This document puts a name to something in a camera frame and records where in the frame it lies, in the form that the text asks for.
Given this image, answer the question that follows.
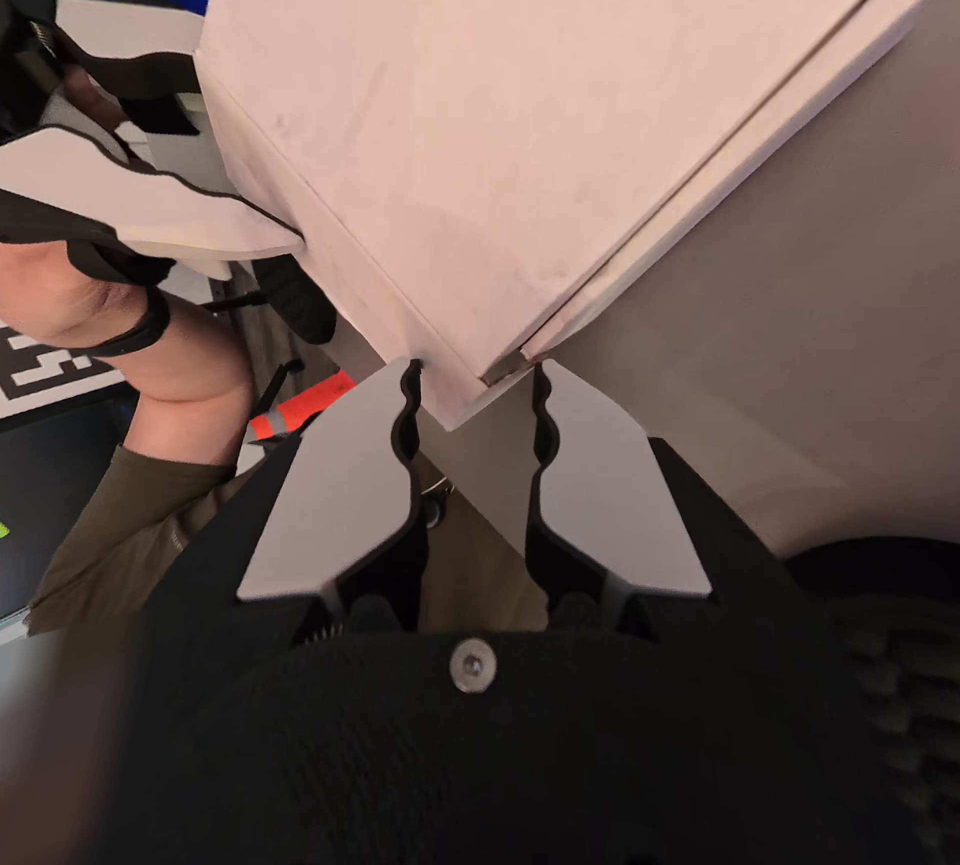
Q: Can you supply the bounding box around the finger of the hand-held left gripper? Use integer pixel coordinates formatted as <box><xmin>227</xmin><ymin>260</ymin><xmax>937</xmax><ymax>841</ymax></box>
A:
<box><xmin>0</xmin><ymin>124</ymin><xmax>306</xmax><ymax>283</ymax></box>
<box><xmin>54</xmin><ymin>0</ymin><xmax>205</xmax><ymax>100</ymax></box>

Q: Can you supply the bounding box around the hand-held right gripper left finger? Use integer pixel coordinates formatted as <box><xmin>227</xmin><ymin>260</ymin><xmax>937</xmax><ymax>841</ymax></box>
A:
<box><xmin>234</xmin><ymin>357</ymin><xmax>431</xmax><ymax>622</ymax></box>

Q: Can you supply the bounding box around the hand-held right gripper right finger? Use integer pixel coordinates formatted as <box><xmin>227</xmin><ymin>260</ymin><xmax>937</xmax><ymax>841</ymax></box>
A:
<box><xmin>525</xmin><ymin>357</ymin><xmax>714</xmax><ymax>628</ymax></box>

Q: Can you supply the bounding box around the white cardboard box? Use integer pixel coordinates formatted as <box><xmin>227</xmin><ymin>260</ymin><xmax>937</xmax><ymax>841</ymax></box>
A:
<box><xmin>196</xmin><ymin>0</ymin><xmax>925</xmax><ymax>433</ymax></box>

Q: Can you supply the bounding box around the person's left forearm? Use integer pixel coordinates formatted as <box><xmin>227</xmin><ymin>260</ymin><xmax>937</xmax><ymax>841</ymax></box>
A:
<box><xmin>28</xmin><ymin>313</ymin><xmax>260</xmax><ymax>635</ymax></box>

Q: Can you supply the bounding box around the person's left hand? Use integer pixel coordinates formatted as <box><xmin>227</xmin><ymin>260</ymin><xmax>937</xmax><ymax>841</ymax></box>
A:
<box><xmin>0</xmin><ymin>241</ymin><xmax>150</xmax><ymax>356</ymax></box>

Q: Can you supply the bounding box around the person's olive clothing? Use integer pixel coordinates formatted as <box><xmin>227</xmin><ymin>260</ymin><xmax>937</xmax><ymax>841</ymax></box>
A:
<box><xmin>420</xmin><ymin>482</ymin><xmax>550</xmax><ymax>634</ymax></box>

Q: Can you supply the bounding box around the white printed marker sheet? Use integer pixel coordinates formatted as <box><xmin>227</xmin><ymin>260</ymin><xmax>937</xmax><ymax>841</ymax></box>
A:
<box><xmin>0</xmin><ymin>325</ymin><xmax>127</xmax><ymax>422</ymax></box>

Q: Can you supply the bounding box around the black wrist rest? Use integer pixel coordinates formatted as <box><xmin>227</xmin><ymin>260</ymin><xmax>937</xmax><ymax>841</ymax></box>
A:
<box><xmin>780</xmin><ymin>537</ymin><xmax>960</xmax><ymax>865</ymax></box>

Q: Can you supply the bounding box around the orange reflective strap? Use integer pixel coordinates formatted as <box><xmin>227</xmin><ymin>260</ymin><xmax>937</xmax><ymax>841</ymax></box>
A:
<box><xmin>247</xmin><ymin>368</ymin><xmax>355</xmax><ymax>448</ymax></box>

